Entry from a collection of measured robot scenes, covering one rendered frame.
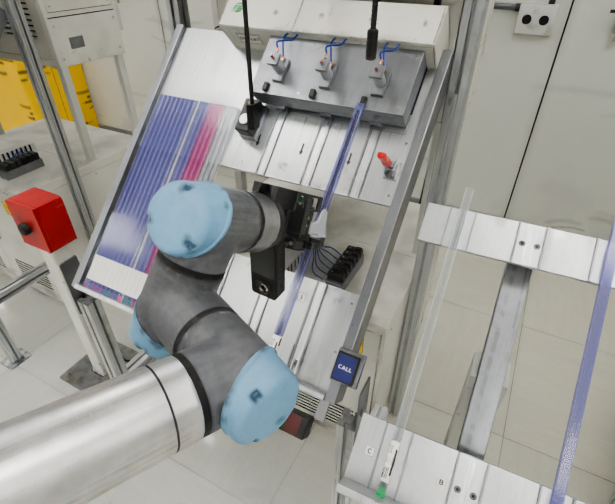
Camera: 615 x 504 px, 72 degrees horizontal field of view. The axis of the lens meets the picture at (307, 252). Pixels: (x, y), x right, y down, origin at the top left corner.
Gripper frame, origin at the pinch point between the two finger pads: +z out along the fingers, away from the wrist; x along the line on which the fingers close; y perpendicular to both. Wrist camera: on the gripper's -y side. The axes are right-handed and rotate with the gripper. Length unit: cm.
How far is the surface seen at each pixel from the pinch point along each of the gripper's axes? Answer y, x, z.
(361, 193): 9.6, -1.6, 15.0
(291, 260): -12.4, 21.4, 41.2
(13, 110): 12, 328, 148
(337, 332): -16.7, -6.2, 8.3
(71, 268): -25, 64, 7
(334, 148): 17.3, 7.1, 17.0
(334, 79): 30.2, 9.6, 14.0
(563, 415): -48, -68, 110
